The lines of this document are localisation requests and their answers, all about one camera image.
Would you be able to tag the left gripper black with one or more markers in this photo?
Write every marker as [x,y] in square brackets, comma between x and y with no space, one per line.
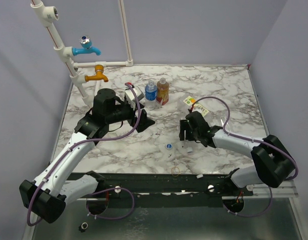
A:
[145,122]

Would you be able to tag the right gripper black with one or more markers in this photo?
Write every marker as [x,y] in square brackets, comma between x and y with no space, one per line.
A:
[183,129]

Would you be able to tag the blue label water bottle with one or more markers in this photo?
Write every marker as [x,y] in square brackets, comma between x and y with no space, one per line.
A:
[150,94]

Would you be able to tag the blue white bottle cap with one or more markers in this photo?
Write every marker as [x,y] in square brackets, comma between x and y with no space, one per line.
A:
[169,146]

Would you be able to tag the golden energy drink bottle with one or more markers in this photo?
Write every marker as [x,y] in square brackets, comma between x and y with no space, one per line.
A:
[162,91]

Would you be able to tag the clear plastic bottle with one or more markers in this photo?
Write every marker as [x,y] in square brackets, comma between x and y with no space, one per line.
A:
[223,123]
[185,148]

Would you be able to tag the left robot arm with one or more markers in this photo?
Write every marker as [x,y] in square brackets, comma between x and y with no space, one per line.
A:
[47,195]

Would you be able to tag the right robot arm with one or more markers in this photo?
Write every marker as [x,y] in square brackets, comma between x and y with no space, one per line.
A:
[272,162]

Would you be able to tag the orange label clear bottle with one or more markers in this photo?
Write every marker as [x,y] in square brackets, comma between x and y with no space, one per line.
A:
[185,103]

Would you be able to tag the yellow rubber band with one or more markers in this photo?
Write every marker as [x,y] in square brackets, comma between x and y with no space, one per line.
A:
[175,171]

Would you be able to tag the orange faucet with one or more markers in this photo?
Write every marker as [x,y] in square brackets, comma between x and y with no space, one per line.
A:
[98,76]

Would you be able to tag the blue faucet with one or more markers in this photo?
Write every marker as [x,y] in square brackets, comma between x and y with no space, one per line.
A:
[86,47]

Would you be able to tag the small black white knob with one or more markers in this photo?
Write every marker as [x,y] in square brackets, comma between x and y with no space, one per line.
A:
[83,227]

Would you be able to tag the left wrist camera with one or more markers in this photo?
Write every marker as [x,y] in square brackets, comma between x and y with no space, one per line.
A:
[130,96]

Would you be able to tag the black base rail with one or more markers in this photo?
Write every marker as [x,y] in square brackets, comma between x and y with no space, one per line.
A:
[165,190]

